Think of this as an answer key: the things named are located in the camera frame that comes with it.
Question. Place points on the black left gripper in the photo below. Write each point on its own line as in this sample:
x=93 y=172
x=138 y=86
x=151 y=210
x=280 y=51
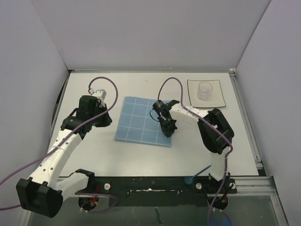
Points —
x=106 y=122

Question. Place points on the aluminium table frame rail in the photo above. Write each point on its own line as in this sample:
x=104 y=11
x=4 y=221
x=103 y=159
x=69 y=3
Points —
x=261 y=185

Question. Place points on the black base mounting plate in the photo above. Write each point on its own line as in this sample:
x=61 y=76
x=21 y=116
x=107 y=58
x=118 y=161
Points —
x=157 y=192

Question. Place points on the blue grid placemat cloth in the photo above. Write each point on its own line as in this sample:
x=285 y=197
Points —
x=138 y=123

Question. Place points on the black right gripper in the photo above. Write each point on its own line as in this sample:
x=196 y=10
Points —
x=168 y=131

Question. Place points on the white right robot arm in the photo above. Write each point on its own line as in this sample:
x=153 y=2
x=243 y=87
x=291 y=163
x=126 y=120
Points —
x=215 y=131

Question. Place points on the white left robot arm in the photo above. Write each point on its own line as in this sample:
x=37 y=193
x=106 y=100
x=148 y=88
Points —
x=42 y=192

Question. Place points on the blue plastic spoon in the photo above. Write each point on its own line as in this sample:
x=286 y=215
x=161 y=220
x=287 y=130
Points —
x=189 y=179

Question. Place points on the square white plate dark rim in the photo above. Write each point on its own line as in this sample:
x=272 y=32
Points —
x=216 y=99

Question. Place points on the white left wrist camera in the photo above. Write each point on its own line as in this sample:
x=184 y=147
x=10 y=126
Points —
x=100 y=93

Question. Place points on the clear drinking glass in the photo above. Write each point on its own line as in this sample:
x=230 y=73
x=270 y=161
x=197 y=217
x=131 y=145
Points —
x=204 y=90

